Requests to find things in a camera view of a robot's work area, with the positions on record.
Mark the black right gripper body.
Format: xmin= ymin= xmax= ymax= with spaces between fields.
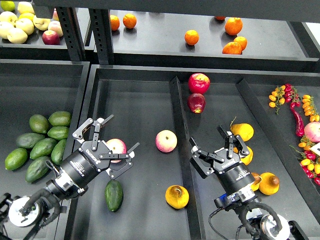
xmin=213 ymin=148 xmax=255 ymax=195

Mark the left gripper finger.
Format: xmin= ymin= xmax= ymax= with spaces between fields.
xmin=72 ymin=114 xmax=114 ymax=151
xmin=99 ymin=142 xmax=140 ymax=180

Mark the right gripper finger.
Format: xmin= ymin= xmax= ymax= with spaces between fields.
xmin=189 ymin=137 xmax=224 ymax=179
xmin=217 ymin=125 xmax=250 ymax=159

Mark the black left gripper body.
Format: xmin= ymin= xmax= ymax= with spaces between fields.
xmin=60 ymin=140 xmax=110 ymax=187

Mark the dark green avocado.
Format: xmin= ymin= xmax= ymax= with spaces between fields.
xmin=104 ymin=179 xmax=124 ymax=212

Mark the yellow pear stem up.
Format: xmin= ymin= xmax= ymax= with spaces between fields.
xmin=165 ymin=185 xmax=189 ymax=210

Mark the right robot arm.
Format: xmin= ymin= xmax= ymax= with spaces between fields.
xmin=189 ymin=125 xmax=308 ymax=240

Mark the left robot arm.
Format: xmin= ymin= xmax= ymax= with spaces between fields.
xmin=0 ymin=115 xmax=139 ymax=240

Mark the green avocado second row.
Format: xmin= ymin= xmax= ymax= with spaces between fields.
xmin=47 ymin=126 xmax=69 ymax=141

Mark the yellow pear middle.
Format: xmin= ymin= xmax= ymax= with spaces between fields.
xmin=240 ymin=146 xmax=254 ymax=166

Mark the green avocado top right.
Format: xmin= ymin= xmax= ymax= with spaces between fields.
xmin=48 ymin=111 xmax=72 ymax=127

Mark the yellow pear lower centre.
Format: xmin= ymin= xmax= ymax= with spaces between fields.
xmin=250 ymin=172 xmax=262 ymax=192

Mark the green avocado centre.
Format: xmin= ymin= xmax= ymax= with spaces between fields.
xmin=30 ymin=137 xmax=58 ymax=160

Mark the yellow pear lower right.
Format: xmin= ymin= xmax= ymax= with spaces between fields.
xmin=259 ymin=172 xmax=280 ymax=195

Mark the green avocado top left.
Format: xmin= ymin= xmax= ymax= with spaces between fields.
xmin=29 ymin=114 xmax=49 ymax=134

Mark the green avocado bottom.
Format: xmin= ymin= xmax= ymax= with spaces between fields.
xmin=25 ymin=156 xmax=51 ymax=183

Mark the dark avocado left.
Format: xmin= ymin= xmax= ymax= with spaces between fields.
xmin=15 ymin=132 xmax=46 ymax=149

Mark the bright green avocado far left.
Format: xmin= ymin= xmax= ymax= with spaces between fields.
xmin=5 ymin=147 xmax=28 ymax=171

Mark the pink apple left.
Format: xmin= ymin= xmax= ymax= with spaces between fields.
xmin=106 ymin=138 xmax=127 ymax=154

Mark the pink apple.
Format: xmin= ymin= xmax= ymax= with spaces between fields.
xmin=155 ymin=130 xmax=178 ymax=153
xmin=106 ymin=138 xmax=127 ymax=154

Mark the pink apple centre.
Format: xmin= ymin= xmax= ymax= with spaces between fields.
xmin=155 ymin=130 xmax=178 ymax=153

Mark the dark red apple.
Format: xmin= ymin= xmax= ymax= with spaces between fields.
xmin=187 ymin=93 xmax=206 ymax=114

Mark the black centre tray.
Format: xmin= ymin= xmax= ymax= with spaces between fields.
xmin=55 ymin=67 xmax=320 ymax=240

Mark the black tray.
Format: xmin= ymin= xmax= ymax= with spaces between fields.
xmin=55 ymin=67 xmax=320 ymax=240
xmin=0 ymin=59 xmax=90 ymax=197

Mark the bright red apple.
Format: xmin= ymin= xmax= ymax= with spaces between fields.
xmin=188 ymin=73 xmax=211 ymax=95

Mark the orange cherry tomato bunch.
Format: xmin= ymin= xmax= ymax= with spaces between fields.
xmin=268 ymin=85 xmax=286 ymax=115

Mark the black left tray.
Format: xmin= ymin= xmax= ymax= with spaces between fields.
xmin=0 ymin=59 xmax=90 ymax=197

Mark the red chili pepper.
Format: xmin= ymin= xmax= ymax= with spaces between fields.
xmin=289 ymin=102 xmax=305 ymax=137

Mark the red cherry tomato bunch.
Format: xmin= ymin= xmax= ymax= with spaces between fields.
xmin=284 ymin=83 xmax=301 ymax=108

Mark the mixed cherry tomatoes lower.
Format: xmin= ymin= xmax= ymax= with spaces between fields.
xmin=290 ymin=135 xmax=320 ymax=186

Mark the pink peach right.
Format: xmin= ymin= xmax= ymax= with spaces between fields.
xmin=304 ymin=121 xmax=320 ymax=143

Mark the orange tomato bunch right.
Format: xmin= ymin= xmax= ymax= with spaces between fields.
xmin=302 ymin=94 xmax=320 ymax=122

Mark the orange front right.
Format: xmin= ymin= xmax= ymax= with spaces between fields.
xmin=222 ymin=41 xmax=243 ymax=55

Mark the white label card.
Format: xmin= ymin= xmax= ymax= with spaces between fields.
xmin=309 ymin=142 xmax=320 ymax=156

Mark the orange small right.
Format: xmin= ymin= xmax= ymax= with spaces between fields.
xmin=233 ymin=36 xmax=248 ymax=50

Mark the red apple on shelf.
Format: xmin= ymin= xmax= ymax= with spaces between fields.
xmin=42 ymin=30 xmax=60 ymax=45

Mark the orange far left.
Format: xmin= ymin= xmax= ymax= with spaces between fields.
xmin=109 ymin=14 xmax=120 ymax=31

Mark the black shelf post right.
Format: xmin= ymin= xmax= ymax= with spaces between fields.
xmin=88 ymin=8 xmax=115 ymax=65

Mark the black shelf post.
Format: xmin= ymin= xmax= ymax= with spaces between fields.
xmin=88 ymin=8 xmax=115 ymax=65
xmin=55 ymin=6 xmax=86 ymax=62

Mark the black shelf post left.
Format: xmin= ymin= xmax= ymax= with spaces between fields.
xmin=55 ymin=6 xmax=86 ymax=62

